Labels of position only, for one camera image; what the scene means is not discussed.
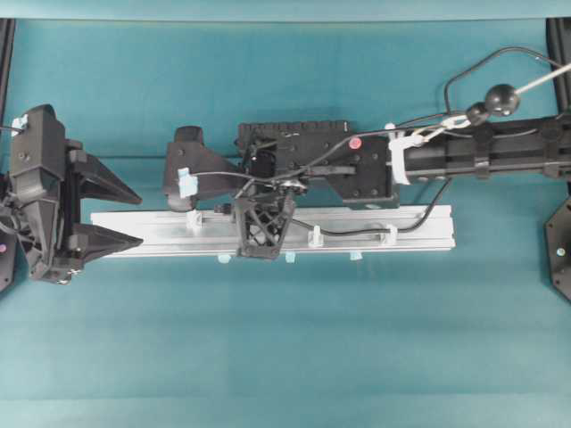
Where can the black multiport USB hub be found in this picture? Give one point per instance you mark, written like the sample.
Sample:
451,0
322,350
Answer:
321,134

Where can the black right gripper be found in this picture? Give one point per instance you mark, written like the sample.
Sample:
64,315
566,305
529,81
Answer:
264,210

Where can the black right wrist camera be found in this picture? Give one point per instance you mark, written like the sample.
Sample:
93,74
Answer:
195,173

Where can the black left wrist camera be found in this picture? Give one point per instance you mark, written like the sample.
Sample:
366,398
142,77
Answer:
38,154

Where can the aluminium extrusion rail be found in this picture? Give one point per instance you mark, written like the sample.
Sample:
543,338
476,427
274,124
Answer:
321,230

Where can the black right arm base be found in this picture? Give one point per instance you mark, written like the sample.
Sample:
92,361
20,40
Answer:
557,233

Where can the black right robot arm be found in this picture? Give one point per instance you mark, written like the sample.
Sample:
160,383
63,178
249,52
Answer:
282,160

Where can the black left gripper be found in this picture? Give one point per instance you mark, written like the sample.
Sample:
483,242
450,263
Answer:
55,245

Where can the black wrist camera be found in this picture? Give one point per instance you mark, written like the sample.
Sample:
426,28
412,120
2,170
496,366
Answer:
195,173
38,154

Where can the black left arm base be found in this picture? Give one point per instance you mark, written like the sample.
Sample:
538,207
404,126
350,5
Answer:
9,247

